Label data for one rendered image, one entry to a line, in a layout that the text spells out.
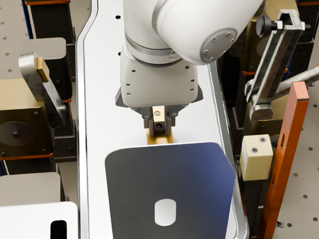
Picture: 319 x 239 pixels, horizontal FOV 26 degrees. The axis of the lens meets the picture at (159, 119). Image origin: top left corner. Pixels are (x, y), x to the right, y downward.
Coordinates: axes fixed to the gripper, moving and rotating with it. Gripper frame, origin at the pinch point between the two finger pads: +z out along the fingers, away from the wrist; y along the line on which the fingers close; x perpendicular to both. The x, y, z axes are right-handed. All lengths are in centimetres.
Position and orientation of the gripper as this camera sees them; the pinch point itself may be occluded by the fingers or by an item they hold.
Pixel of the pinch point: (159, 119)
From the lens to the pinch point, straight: 97.9
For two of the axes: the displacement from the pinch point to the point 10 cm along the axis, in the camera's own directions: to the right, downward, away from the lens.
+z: 0.0, 6.2, 7.9
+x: 0.9, 7.8, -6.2
